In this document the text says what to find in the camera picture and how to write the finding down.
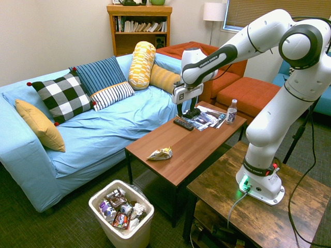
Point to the row of books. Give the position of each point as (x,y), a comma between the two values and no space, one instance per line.
(141,26)

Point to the dark photo cover magazine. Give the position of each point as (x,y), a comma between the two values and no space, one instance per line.
(203,121)

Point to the light blue covered sofa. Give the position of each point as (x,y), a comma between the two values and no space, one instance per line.
(103,129)

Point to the small black speaker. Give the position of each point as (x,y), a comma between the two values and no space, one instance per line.
(160,42)

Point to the yellow white chip bag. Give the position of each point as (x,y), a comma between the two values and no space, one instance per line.
(160,154)

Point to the crumpled white paper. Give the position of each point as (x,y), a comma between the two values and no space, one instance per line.
(139,208)

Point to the teal chair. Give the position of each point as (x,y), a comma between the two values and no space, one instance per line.
(324,100)

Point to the white plastic trash bin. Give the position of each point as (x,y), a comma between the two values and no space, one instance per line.
(134,232)

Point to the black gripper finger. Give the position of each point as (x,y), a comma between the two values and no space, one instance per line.
(194,103)
(180,109)

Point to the black game controller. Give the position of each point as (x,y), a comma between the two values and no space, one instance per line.
(192,113)

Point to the floor vent grille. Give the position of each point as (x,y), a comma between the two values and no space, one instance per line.
(144,180)

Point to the wooden coffee table black frame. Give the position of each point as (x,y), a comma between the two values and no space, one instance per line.
(191,152)

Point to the black tv remote control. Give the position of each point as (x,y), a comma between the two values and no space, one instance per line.
(183,124)

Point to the white edged magazine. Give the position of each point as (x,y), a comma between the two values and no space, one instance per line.
(218,125)

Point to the white shade floor lamp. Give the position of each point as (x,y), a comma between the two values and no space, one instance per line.
(214,11)

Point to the plain mustard yellow pillow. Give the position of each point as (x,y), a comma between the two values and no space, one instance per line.
(41,126)

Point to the silver drink can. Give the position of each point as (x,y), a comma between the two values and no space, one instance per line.
(126,208)

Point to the orange ottoman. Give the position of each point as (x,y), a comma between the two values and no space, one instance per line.
(245,95)

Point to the clear plastic water bottle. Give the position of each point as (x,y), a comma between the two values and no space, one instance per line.
(232,113)

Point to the black white checkered pillow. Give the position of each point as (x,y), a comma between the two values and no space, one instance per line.
(64,96)

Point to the purple label plastic bottle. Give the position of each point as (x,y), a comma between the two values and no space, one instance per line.
(107,210)

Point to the black object on shelf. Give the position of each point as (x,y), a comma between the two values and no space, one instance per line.
(133,2)

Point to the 425 Business magazine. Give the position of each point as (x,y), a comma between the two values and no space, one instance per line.
(221,117)

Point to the orange armchair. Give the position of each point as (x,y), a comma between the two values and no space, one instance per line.
(227,77)

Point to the blue striped pillow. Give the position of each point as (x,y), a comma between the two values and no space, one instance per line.
(101,75)

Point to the red snack wrapper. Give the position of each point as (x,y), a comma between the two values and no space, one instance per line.
(121,220)

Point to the brown chocolate wrapper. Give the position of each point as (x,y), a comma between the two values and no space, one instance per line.
(116,197)

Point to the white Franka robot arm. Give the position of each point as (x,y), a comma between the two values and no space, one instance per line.
(271,124)

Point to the black power brick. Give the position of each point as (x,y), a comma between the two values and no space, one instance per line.
(222,231)

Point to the black camera tripod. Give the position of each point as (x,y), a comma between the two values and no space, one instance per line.
(297,134)

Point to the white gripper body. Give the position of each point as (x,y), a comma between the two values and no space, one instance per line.
(190,92)

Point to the rustic dark wood robot table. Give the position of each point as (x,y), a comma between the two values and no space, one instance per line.
(263,219)

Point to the window with brown blinds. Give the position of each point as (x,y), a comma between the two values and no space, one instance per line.
(258,10)

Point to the white navy striped pillow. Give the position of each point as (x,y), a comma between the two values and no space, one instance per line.
(112,95)

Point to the wooden bookshelf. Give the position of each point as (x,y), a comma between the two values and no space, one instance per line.
(124,44)

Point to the green bowl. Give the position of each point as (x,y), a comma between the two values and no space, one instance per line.
(157,2)

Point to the yellow white patterned bolster pillow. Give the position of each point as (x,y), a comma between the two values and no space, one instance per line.
(141,64)

